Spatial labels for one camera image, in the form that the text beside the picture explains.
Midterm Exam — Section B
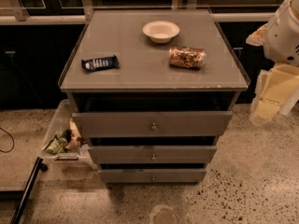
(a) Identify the grey bottom drawer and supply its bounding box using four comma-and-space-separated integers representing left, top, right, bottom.
99, 169, 206, 184

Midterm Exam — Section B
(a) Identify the grey drawer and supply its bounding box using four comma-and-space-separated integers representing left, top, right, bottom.
89, 146, 217, 164
72, 111, 233, 137
99, 169, 206, 184

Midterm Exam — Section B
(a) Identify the grey middle drawer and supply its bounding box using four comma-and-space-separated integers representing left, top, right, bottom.
89, 146, 217, 164

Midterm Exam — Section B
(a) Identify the black floor cable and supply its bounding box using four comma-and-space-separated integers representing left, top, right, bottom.
0, 126, 16, 154

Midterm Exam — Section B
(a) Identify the white paper bowl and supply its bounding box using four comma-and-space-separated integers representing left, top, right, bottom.
143, 21, 179, 44

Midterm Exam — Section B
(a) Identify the white window frame rail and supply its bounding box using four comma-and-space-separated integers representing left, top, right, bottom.
0, 0, 283, 24

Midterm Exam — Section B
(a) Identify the black metal floor rail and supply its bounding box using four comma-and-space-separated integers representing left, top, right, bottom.
0, 157, 43, 224

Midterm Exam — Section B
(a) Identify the green snack bag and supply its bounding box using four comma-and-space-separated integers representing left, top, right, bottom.
44, 134, 68, 155

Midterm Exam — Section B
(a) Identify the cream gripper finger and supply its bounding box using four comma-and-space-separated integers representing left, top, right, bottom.
246, 24, 267, 47
249, 98, 280, 126

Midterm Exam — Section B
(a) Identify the grey drawer cabinet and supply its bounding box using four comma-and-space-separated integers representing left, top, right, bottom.
59, 9, 249, 172

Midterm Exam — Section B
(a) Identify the grey top drawer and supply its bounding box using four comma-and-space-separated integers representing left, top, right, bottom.
72, 111, 233, 137

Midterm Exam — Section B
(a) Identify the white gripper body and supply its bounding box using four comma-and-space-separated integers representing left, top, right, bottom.
258, 63, 299, 108

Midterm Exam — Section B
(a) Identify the clear plastic storage bin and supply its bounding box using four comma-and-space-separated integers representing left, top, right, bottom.
39, 99, 97, 169

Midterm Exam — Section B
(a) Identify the dark blue snack wrapper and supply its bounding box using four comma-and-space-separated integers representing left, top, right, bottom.
81, 56, 119, 72

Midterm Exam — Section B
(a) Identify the crushed brown drink can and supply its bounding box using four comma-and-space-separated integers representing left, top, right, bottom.
169, 46, 206, 70

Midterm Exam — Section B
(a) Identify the tan snack bag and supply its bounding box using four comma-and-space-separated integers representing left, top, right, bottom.
64, 119, 83, 152

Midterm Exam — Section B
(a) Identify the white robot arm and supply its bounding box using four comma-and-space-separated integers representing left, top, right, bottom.
246, 0, 299, 126

